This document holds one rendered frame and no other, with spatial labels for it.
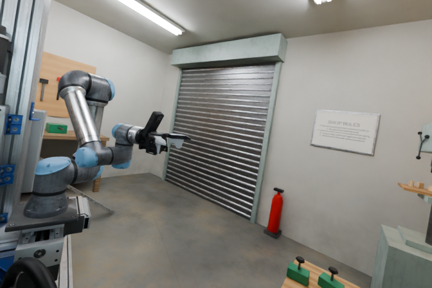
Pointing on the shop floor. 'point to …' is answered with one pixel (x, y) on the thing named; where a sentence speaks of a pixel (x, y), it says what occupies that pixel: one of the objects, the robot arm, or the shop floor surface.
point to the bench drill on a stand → (407, 241)
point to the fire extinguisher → (272, 230)
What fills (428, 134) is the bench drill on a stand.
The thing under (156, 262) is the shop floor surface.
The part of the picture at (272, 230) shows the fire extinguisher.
